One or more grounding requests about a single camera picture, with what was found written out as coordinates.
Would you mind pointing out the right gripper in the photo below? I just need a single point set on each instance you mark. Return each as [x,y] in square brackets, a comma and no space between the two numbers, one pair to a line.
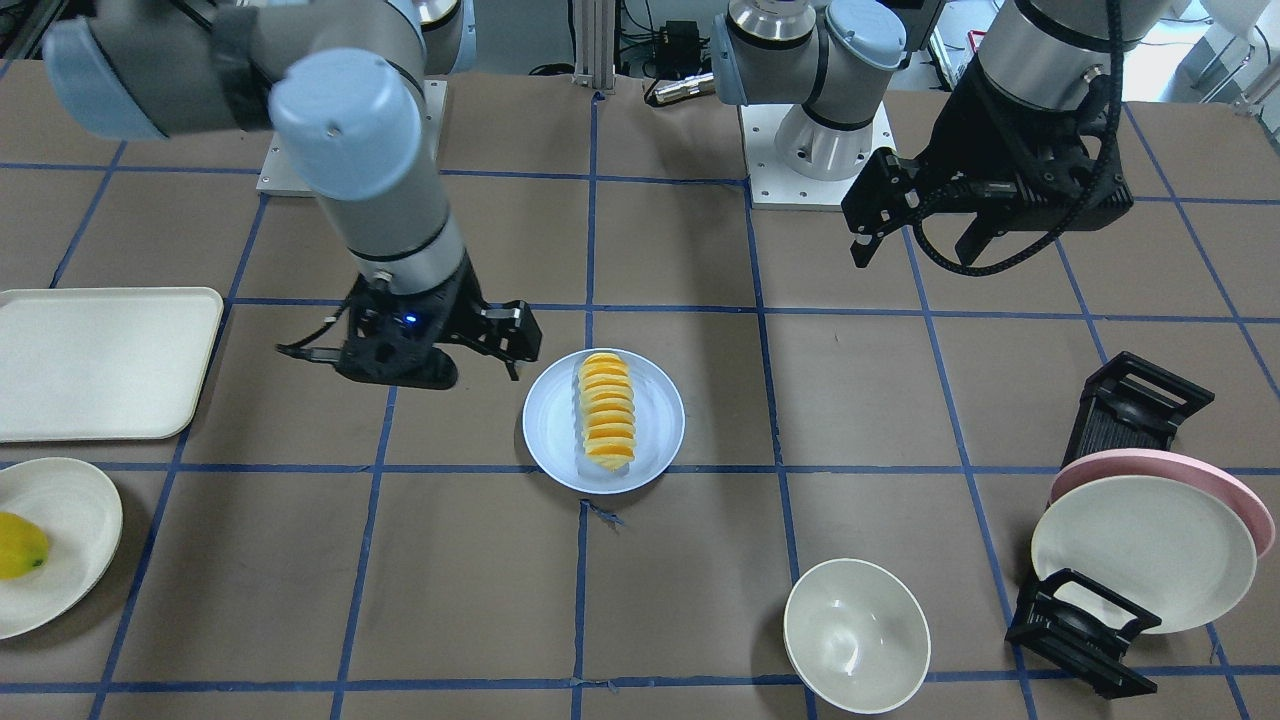
[462,312]

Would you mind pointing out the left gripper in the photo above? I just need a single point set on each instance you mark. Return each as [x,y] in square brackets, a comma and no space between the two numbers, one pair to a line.
[962,128]

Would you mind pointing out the blue plate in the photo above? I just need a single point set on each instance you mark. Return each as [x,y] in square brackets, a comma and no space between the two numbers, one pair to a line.
[551,426]

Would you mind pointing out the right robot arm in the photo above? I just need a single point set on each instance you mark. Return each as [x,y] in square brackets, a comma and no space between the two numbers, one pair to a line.
[341,83]

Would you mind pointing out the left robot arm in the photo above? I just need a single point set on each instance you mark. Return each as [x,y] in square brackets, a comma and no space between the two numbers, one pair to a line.
[836,62]

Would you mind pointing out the pink plate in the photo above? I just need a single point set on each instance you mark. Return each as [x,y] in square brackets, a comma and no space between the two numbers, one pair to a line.
[1150,462]

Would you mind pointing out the cream plate with lemon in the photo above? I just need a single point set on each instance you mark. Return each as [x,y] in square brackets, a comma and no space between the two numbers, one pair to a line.
[79,509]

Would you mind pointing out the cream plate in rack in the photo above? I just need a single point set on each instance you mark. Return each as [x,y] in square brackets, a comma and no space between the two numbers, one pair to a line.
[1171,549]

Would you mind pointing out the black dish rack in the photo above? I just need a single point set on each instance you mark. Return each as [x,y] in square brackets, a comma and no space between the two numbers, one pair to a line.
[1076,624]

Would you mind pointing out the white tray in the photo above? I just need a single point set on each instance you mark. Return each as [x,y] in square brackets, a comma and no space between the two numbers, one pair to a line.
[104,363]

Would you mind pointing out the yellow lemon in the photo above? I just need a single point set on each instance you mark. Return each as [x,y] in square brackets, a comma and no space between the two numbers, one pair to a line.
[25,547]

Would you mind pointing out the cream bowl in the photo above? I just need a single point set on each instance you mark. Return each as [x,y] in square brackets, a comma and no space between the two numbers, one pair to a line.
[856,636]

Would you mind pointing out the aluminium frame post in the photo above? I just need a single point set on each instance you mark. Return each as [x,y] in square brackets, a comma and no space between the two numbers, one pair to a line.
[595,29]

